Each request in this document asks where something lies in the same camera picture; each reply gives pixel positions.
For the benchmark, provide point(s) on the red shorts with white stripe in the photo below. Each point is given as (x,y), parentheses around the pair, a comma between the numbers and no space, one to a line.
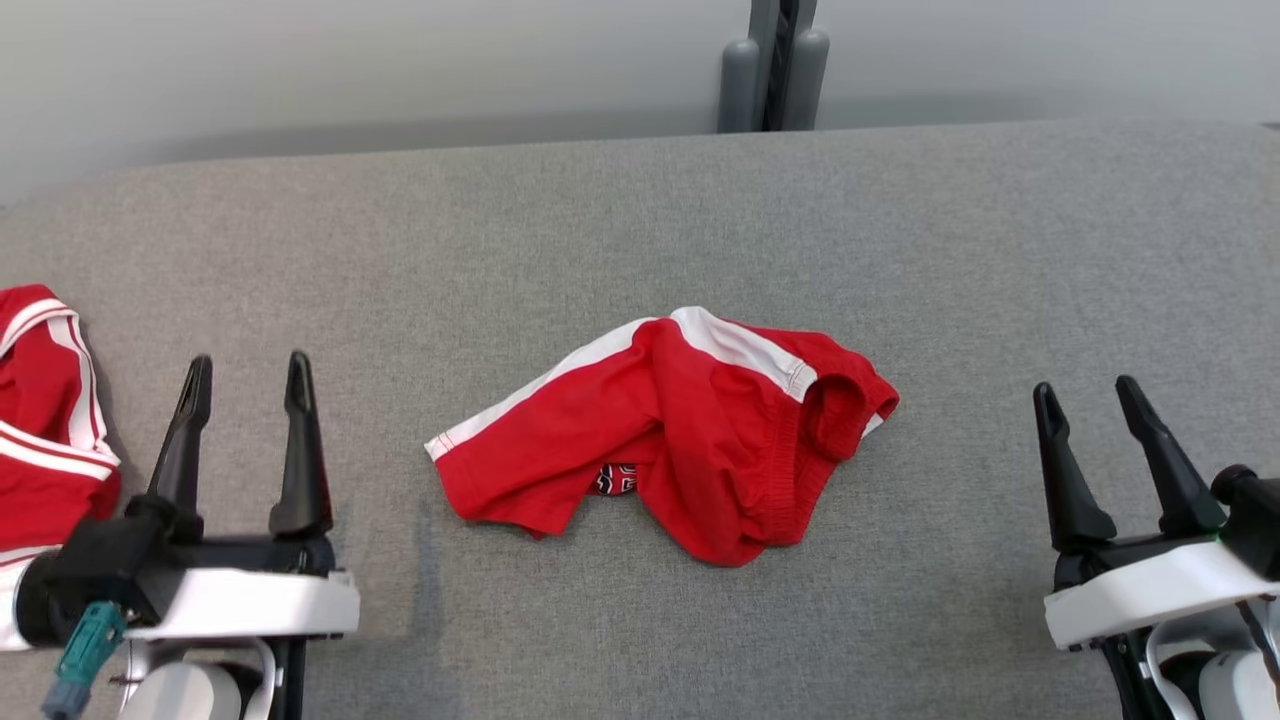
(700,430)

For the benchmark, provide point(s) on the teal left camera connector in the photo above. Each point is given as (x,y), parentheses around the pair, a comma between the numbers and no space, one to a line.
(85,650)

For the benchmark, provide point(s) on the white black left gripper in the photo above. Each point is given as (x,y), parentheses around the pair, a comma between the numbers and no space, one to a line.
(260,605)

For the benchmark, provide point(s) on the grey rounded post foot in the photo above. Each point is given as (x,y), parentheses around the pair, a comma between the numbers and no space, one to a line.
(738,90)
(806,85)

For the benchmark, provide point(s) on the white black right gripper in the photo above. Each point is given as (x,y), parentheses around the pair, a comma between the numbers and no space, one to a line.
(1140,590)

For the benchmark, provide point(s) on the red white numbered jersey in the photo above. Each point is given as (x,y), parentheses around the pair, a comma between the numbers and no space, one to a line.
(40,440)

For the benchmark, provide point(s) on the grey partition post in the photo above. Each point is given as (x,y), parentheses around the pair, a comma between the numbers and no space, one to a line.
(785,40)

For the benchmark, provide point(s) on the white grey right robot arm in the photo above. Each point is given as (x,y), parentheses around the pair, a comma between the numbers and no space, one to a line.
(1220,680)

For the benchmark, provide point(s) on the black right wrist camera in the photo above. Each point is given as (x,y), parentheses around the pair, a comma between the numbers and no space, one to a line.
(1255,520)

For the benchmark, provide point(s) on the grey fabric sofa seat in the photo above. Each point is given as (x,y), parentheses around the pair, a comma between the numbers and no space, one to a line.
(640,220)

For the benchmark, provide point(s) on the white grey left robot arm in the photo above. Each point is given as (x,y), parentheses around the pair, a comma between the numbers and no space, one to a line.
(190,690)

